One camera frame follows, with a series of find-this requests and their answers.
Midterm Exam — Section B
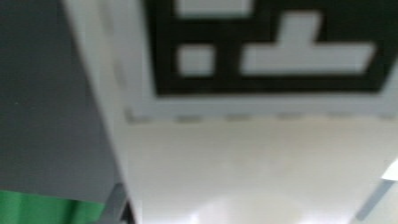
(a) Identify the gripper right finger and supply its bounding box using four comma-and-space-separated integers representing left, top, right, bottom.
355, 179, 394, 221

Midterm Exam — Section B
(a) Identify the white chair back frame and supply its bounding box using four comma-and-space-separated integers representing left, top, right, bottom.
63, 0, 398, 224

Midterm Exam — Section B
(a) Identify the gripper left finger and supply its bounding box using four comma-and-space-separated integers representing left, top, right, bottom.
99, 183, 131, 224

